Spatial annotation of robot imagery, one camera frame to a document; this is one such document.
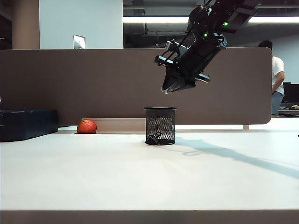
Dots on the bunch of silver keys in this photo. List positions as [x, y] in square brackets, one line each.
[156, 137]

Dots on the black computer monitor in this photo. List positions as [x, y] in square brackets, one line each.
[290, 92]

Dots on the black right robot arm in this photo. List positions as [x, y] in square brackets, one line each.
[233, 11]

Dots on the brown desk partition panel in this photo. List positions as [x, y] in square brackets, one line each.
[93, 81]

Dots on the white ceiling light strip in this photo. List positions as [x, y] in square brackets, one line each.
[154, 19]

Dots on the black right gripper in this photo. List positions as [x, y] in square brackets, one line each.
[198, 56]

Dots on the black mesh basket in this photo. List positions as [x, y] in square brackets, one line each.
[160, 126]

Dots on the grey partition support post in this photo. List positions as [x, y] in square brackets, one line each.
[246, 127]

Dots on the dark blue plastic case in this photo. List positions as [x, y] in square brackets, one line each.
[28, 124]

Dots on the person in white shirt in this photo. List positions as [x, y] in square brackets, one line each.
[278, 70]

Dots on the grey background desk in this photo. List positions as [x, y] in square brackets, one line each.
[288, 111]

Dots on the orange fruit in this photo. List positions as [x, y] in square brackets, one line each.
[87, 126]

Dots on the beige round pillar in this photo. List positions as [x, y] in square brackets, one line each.
[25, 23]

